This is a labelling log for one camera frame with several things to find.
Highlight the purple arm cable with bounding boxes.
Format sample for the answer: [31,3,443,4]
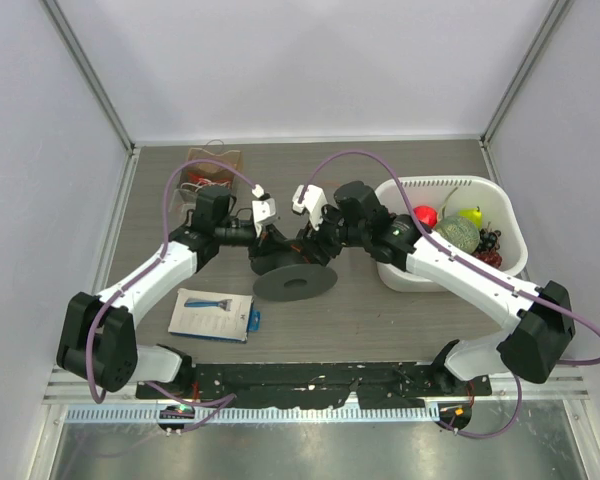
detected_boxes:
[302,150,600,442]
[87,158,259,435]

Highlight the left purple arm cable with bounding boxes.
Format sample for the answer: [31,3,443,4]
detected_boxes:
[87,158,259,435]

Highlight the red apple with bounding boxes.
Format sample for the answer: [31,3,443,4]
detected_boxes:
[414,205,438,228]

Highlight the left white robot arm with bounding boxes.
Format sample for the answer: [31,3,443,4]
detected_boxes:
[56,186,277,403]

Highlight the white cables in box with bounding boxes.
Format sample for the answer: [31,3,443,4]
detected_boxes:
[182,174,234,194]

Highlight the dark grape bunch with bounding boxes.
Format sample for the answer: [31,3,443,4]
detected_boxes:
[476,228,502,253]

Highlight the green netted melon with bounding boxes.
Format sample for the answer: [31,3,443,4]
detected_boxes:
[434,215,480,254]

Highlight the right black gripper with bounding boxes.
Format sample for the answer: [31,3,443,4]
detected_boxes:
[298,201,369,266]

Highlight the blue razor package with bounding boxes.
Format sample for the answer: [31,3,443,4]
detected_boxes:
[168,288,261,343]

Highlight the white slotted cable duct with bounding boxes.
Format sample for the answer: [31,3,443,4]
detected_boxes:
[65,402,439,425]

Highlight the grey cable spool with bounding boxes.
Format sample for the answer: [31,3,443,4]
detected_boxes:
[253,246,338,302]

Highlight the green pear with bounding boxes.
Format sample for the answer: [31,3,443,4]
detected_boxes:
[457,206,483,230]

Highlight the aluminium frame rail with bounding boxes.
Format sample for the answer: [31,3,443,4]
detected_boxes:
[42,363,591,404]

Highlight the clear cable box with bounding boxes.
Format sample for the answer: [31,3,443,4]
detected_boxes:
[169,142,243,214]

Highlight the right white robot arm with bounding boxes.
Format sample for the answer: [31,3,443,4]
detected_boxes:
[292,181,575,395]

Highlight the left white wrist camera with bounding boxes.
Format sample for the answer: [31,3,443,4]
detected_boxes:
[251,184,278,236]

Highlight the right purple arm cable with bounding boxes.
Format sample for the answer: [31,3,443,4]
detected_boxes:
[302,150,600,442]

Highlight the white plastic basket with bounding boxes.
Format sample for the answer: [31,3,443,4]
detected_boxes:
[372,174,530,294]

